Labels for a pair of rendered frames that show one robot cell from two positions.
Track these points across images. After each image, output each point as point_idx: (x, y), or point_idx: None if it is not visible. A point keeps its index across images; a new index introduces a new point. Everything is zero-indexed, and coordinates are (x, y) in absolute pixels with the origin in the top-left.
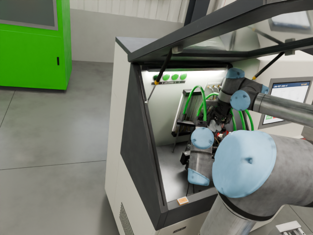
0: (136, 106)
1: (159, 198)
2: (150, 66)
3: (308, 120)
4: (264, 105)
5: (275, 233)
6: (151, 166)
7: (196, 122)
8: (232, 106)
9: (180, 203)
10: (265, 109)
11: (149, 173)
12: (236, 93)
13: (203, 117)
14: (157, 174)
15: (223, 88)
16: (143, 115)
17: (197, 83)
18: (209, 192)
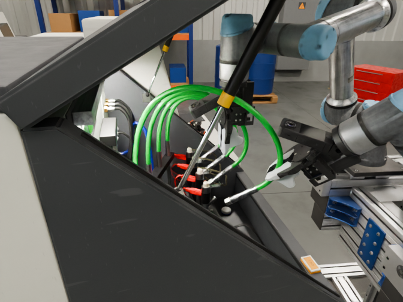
0: (161, 230)
1: (334, 296)
2: (72, 106)
3: (370, 21)
4: (342, 29)
5: (328, 184)
6: (295, 279)
7: (287, 128)
8: (322, 56)
9: (319, 269)
10: (342, 36)
11: (291, 297)
12: (322, 29)
13: (262, 120)
14: (306, 277)
15: (240, 56)
16: (213, 223)
17: (99, 111)
18: (279, 224)
